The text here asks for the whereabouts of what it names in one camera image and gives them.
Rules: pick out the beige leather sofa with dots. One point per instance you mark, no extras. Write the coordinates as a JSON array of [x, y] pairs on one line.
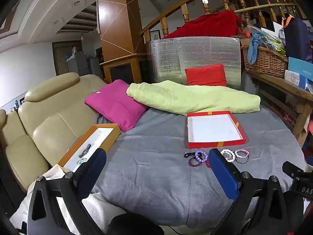
[[49, 117]]

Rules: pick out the silver foil board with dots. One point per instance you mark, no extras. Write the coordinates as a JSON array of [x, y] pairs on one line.
[[171, 56]]

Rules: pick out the wooden table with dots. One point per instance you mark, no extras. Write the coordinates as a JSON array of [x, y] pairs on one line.
[[283, 85]]

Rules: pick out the blue box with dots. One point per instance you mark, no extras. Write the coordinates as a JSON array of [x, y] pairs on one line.
[[300, 67]]

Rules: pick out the yellow green bag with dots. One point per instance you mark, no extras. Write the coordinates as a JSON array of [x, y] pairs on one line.
[[277, 45]]

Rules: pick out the white patterned box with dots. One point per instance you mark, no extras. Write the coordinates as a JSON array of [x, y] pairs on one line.
[[293, 78]]

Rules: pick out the orange cardboard box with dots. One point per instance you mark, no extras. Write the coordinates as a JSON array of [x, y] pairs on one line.
[[90, 144]]

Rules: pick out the grey blanket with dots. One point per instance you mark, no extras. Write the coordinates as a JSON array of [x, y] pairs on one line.
[[151, 171]]

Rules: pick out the wicker basket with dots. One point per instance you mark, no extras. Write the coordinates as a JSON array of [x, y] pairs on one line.
[[266, 62]]

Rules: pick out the white cloth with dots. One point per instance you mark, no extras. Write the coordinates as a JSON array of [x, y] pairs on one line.
[[97, 210]]

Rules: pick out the wooden pillar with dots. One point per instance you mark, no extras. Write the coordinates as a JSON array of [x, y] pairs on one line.
[[117, 17]]

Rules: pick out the grey filing cabinet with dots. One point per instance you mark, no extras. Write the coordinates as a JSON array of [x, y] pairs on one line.
[[78, 63]]

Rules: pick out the red cushion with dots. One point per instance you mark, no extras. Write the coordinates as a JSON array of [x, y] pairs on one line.
[[205, 74]]

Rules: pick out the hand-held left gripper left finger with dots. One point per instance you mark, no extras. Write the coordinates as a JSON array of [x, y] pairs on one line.
[[94, 166]]

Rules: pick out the wooden cabinet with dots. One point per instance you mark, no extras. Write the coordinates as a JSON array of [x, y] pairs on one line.
[[122, 68]]

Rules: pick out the wooden stair railing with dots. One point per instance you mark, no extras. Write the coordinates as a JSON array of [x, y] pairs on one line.
[[171, 12]]

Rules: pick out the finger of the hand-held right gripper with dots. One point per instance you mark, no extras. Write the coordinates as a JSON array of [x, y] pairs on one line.
[[289, 168]]

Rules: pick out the black bangle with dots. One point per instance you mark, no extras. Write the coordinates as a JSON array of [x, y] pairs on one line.
[[242, 162]]

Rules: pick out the light green blanket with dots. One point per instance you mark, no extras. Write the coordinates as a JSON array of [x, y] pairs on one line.
[[190, 98]]

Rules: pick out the dark red bangle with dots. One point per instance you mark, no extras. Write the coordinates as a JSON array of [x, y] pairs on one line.
[[193, 165]]

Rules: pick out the large red cloth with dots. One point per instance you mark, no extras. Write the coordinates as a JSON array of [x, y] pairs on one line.
[[207, 25]]

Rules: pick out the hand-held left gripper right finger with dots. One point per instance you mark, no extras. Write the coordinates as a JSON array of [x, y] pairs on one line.
[[221, 173]]

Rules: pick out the red cardboard box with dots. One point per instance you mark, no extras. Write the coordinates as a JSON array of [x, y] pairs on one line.
[[212, 129]]

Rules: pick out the blue cloth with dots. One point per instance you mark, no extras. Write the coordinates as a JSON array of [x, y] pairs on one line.
[[254, 49]]

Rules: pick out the pink cushion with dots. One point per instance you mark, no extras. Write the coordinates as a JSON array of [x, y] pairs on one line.
[[117, 102]]

